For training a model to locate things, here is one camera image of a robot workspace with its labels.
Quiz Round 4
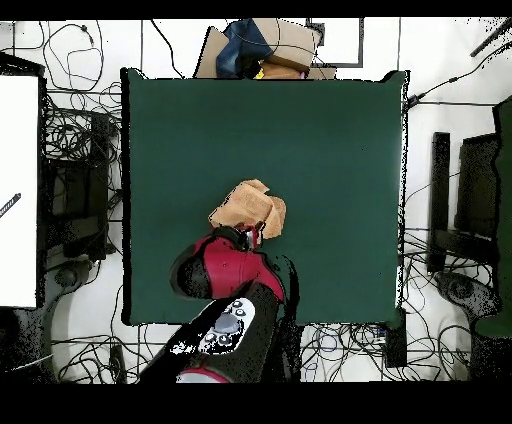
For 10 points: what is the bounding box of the brown cardboard box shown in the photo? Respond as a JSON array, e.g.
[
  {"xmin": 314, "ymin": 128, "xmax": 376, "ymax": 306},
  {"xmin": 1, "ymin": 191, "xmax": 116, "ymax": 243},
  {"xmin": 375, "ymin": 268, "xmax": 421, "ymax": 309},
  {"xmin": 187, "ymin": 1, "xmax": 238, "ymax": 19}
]
[{"xmin": 193, "ymin": 17, "xmax": 337, "ymax": 80}]

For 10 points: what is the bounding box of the peach terry towel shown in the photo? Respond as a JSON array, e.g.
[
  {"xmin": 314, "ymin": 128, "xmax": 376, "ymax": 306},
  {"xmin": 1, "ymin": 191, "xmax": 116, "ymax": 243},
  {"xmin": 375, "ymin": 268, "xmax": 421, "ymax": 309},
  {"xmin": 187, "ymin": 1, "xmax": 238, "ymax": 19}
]
[{"xmin": 207, "ymin": 178, "xmax": 288, "ymax": 241}]

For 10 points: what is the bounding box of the black looped cable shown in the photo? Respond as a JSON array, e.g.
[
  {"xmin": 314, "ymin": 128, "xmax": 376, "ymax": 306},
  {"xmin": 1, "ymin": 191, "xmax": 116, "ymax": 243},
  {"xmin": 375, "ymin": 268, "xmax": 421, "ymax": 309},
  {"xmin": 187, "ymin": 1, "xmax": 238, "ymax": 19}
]
[{"xmin": 40, "ymin": 21, "xmax": 106, "ymax": 94}]

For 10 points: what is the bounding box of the white board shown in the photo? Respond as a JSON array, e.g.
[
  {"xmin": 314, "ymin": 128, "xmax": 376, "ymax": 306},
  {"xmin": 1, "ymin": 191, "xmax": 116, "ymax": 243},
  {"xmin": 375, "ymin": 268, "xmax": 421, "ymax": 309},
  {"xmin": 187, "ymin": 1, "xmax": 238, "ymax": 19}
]
[{"xmin": 0, "ymin": 74, "xmax": 40, "ymax": 309}]

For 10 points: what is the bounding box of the blue cloth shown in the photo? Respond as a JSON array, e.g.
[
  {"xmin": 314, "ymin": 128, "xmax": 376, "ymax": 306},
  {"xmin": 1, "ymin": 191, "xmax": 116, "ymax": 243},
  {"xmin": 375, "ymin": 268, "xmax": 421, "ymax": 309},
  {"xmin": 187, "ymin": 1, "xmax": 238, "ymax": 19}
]
[{"xmin": 215, "ymin": 18, "xmax": 274, "ymax": 79}]

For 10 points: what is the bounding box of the black rectangular frame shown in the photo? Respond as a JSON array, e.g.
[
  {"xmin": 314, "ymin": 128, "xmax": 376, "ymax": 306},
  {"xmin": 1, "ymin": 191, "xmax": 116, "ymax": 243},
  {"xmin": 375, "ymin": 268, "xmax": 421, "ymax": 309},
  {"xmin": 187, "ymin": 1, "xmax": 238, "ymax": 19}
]
[{"xmin": 305, "ymin": 17, "xmax": 366, "ymax": 70}]

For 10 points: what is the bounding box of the black equipment rack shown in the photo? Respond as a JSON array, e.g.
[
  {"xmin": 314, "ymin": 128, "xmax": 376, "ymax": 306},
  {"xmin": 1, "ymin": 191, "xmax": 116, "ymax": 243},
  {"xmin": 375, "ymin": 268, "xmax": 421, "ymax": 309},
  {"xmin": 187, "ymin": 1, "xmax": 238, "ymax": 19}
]
[{"xmin": 38, "ymin": 111, "xmax": 119, "ymax": 261}]

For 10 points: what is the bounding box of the orange and yellow item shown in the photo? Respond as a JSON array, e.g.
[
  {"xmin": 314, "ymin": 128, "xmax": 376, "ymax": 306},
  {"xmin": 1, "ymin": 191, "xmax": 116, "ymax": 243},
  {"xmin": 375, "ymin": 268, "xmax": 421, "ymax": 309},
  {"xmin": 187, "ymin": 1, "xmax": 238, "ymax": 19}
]
[{"xmin": 253, "ymin": 61, "xmax": 306, "ymax": 80}]

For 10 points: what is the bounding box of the dark green table cloth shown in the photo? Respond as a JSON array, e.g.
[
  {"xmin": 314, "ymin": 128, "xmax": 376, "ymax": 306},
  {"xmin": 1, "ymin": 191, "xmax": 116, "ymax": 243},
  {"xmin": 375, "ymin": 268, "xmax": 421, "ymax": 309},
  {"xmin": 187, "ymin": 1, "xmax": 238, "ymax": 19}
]
[{"xmin": 120, "ymin": 67, "xmax": 409, "ymax": 327}]

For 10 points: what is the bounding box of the black cable with plug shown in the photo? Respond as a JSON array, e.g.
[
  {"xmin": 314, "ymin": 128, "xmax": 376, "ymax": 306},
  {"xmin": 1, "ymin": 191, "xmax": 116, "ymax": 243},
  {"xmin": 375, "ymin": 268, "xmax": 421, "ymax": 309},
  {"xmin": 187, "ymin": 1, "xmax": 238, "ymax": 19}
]
[{"xmin": 406, "ymin": 39, "xmax": 512, "ymax": 110}]

